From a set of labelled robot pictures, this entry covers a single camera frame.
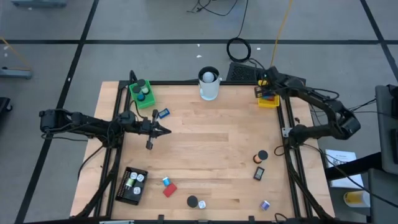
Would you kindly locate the blue digital timer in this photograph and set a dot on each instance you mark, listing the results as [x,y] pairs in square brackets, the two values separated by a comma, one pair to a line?
[163,113]

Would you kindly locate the red item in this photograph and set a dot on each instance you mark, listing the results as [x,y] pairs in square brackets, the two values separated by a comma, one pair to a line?
[270,99]

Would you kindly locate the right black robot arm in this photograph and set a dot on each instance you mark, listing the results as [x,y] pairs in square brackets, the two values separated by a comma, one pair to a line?
[320,130]

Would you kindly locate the pink sand hourglass black caps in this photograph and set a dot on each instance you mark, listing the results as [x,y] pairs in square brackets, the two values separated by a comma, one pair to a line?
[192,201]

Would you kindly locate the black plastic tray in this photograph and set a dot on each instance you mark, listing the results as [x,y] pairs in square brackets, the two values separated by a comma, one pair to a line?
[124,189]

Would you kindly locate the white purple cube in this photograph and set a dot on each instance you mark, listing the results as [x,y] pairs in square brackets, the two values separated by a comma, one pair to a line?
[140,178]
[136,190]
[133,175]

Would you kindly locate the purple jar with white lid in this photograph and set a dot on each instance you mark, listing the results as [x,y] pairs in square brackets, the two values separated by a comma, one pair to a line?
[201,204]

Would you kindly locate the black perforated case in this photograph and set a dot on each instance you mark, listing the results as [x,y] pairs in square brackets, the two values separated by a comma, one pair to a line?
[242,73]

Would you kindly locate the blue battery bottom right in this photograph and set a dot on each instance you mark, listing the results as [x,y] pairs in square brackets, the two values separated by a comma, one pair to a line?
[265,205]

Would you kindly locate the grey cabinet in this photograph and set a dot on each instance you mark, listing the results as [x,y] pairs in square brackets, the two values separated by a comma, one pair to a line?
[387,130]

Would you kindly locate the hourglass with black caps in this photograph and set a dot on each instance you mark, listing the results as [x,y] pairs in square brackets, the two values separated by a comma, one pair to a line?
[141,82]
[136,89]

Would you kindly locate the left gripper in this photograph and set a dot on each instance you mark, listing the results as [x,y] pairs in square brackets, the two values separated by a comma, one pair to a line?
[148,127]

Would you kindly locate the yellow white roll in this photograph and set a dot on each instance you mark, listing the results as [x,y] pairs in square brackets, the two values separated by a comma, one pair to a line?
[356,199]

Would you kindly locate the grey metal base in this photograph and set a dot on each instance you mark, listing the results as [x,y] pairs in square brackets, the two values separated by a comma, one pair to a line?
[15,73]
[38,3]

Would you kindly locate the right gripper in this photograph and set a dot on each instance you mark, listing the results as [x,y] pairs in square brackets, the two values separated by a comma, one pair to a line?
[273,82]

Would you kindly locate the white printed paper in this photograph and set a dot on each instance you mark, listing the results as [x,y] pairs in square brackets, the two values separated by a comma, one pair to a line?
[342,154]

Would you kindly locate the small green white sand timer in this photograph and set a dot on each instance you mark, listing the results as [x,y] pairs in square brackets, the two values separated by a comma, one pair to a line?
[130,183]

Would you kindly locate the green plastic bin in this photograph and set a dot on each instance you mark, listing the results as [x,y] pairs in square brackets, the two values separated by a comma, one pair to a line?
[148,101]

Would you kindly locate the red flat box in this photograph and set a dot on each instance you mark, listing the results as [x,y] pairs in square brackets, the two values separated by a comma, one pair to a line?
[169,190]

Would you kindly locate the yellow plastic bin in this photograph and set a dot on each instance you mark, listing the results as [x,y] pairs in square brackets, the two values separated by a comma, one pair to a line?
[269,104]

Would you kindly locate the black digital timer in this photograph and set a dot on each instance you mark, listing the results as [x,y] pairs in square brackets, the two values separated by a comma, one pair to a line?
[258,173]

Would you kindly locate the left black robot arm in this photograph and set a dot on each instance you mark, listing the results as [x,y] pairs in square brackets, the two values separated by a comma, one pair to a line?
[90,124]

